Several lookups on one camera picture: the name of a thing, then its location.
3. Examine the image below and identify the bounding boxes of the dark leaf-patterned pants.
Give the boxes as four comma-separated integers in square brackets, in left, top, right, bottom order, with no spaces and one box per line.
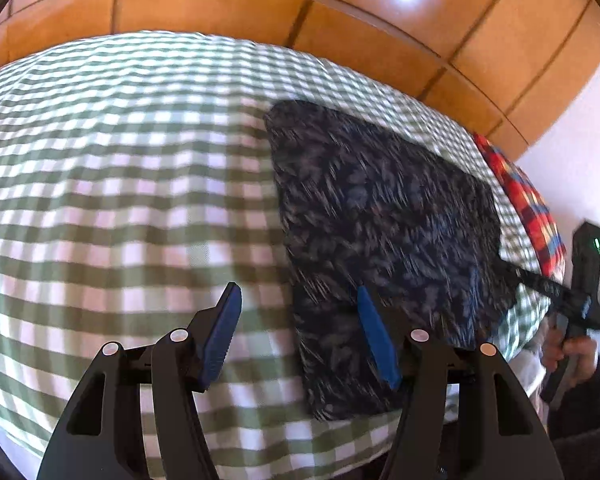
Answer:
[264,100,519,422]

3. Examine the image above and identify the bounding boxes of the person's right hand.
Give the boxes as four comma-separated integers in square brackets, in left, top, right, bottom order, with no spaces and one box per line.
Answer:
[541,321,600,387]

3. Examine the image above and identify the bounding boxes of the green checked bed sheet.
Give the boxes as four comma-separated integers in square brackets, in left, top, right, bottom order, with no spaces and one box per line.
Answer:
[0,31,566,480]

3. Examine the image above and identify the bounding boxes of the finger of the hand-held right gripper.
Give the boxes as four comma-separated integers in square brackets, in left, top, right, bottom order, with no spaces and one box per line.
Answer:
[497,256,577,302]

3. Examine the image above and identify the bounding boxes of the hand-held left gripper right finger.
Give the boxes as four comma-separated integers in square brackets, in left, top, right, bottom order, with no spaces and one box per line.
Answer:
[356,285,566,480]

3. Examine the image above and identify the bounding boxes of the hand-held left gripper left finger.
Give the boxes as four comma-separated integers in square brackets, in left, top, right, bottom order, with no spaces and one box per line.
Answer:
[36,281,244,480]

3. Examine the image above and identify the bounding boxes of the person's right forearm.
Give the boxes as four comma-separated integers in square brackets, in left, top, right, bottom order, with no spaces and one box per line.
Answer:
[547,354,600,461]

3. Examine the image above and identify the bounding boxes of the wooden panelled wardrobe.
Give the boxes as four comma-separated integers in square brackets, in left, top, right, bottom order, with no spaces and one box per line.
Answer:
[0,0,600,162]

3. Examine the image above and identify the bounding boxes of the red plaid cloth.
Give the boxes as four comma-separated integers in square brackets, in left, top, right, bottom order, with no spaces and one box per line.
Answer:
[472,132,567,281]

